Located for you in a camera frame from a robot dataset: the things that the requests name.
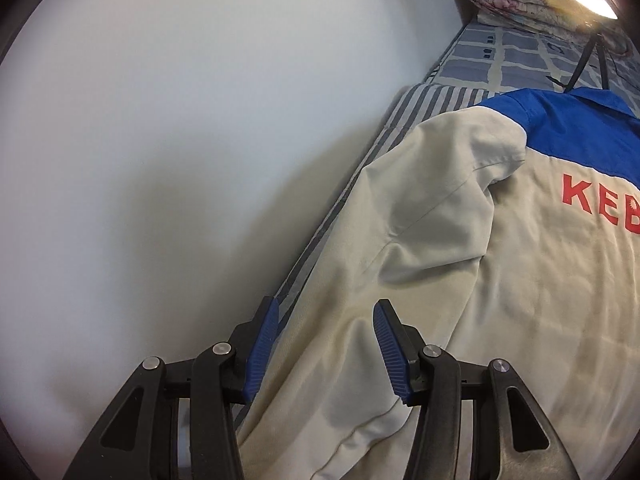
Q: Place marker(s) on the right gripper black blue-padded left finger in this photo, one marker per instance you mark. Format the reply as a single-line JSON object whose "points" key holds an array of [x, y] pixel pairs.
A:
{"points": [[136, 437]]}

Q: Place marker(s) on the beige and blue work jacket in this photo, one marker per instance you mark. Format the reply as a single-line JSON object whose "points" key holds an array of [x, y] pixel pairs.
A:
{"points": [[509, 229]]}

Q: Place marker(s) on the folded floral quilt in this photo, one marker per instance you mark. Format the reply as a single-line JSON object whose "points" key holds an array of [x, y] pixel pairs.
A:
{"points": [[567, 20]]}

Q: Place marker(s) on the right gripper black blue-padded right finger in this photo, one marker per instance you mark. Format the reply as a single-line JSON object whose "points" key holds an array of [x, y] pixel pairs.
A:
{"points": [[512, 437]]}

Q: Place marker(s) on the blue striped bed quilt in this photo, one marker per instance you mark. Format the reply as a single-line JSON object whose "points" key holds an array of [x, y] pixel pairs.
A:
{"points": [[416, 222]]}

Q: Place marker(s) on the blue checkered bed sheet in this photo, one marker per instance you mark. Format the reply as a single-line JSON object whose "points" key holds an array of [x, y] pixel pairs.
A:
{"points": [[486, 60]]}

